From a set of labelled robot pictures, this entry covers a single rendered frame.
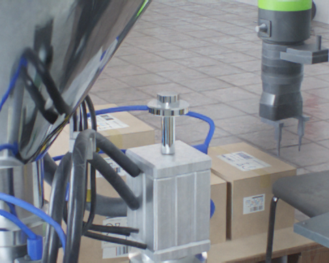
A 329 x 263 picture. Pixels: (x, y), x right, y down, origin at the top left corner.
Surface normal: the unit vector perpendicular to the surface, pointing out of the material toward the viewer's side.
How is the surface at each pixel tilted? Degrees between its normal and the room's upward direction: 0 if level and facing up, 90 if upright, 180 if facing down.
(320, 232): 0
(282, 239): 0
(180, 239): 90
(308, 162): 0
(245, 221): 90
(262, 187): 90
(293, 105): 90
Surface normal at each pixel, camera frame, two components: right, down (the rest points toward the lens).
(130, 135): 0.42, 0.26
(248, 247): 0.00, -0.96
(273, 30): -0.46, 0.25
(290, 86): 0.59, 0.37
